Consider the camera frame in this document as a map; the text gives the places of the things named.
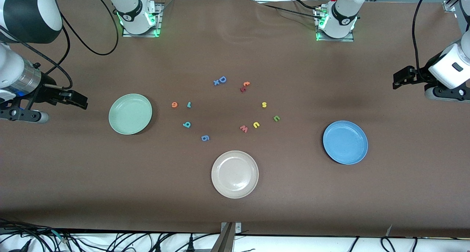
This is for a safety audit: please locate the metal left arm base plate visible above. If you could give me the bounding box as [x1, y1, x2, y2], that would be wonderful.
[315, 9, 355, 43]

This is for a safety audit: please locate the blue plate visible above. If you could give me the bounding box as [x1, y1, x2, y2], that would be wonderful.
[323, 120, 368, 165]

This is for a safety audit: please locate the metal table edge bracket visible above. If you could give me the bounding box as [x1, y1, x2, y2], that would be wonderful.
[211, 222, 243, 252]

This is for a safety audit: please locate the aluminium frame profile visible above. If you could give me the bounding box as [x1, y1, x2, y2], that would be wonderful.
[442, 0, 470, 13]

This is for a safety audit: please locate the beige plate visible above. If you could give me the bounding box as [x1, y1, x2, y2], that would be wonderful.
[211, 150, 259, 199]

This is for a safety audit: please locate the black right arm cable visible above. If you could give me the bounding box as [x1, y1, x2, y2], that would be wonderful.
[0, 0, 120, 91]

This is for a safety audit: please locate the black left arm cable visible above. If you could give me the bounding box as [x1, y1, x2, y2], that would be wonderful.
[412, 0, 465, 74]

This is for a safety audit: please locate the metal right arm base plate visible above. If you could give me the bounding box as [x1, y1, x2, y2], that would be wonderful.
[122, 3, 164, 38]

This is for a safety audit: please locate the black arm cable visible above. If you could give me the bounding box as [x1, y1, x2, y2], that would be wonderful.
[412, 0, 465, 74]
[0, 0, 120, 91]

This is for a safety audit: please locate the thin black base cable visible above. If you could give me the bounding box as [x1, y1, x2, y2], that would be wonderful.
[253, 0, 325, 19]

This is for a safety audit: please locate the black floor cable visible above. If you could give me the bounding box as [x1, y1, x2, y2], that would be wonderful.
[345, 237, 361, 252]
[0, 219, 74, 252]
[380, 237, 398, 252]

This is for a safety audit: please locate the pale green plate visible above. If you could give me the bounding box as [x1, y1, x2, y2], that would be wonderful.
[108, 93, 153, 135]

